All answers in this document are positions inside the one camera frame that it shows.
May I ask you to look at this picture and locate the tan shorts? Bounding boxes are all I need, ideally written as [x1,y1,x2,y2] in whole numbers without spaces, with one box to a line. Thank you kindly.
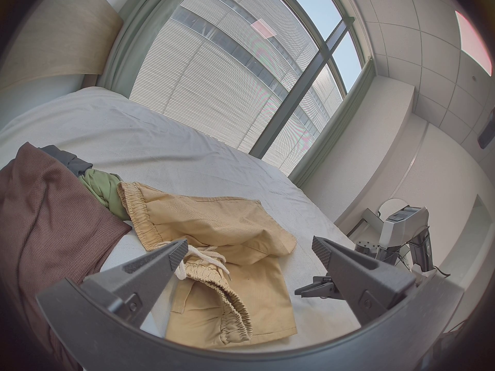
[116,181,298,349]

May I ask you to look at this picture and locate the bed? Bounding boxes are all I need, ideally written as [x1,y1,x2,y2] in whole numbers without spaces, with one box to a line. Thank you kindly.
[0,0,362,358]

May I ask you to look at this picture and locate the green garment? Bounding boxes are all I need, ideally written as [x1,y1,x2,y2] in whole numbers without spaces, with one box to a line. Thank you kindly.
[79,168,132,221]

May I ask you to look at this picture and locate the black garment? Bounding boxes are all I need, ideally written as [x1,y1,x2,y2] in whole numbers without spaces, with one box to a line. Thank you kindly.
[39,145,94,178]

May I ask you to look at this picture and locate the square ceiling light panel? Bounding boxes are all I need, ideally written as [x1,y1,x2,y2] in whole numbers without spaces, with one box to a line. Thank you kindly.
[454,10,493,76]

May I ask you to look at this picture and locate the brown garment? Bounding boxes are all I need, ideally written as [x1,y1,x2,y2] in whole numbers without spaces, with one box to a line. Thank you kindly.
[0,141,133,371]

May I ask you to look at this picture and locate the grey-green curtain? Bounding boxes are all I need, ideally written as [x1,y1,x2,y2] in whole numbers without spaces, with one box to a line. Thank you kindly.
[96,0,211,100]

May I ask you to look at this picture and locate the window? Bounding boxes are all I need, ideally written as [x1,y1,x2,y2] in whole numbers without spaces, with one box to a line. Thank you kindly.
[128,0,366,177]

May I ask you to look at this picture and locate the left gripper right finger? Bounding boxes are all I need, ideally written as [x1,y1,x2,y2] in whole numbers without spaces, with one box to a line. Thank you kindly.
[312,236,417,327]

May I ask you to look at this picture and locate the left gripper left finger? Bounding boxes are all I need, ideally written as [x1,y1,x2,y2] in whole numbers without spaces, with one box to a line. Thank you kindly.
[82,239,189,323]

